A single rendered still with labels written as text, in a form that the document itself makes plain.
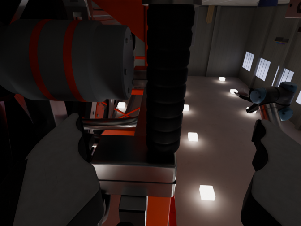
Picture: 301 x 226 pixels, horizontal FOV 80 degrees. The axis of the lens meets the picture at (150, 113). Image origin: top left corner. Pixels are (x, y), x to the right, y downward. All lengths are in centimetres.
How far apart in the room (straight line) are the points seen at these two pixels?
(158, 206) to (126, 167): 110
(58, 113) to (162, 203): 97
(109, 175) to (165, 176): 6
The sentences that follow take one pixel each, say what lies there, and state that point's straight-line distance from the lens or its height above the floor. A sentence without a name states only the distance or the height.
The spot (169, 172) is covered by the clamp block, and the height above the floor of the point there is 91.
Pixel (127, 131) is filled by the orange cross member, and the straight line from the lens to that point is 328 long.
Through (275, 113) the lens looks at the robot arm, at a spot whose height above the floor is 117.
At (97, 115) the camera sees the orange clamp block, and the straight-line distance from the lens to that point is 63.
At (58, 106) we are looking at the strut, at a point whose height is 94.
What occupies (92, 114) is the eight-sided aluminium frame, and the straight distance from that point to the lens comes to 60.
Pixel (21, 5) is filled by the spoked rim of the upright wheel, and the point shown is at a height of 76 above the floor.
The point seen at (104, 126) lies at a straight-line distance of 43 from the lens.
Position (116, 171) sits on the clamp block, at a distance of 20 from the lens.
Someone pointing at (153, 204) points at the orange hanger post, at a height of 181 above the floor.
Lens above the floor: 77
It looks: 29 degrees up
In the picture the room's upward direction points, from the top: 179 degrees counter-clockwise
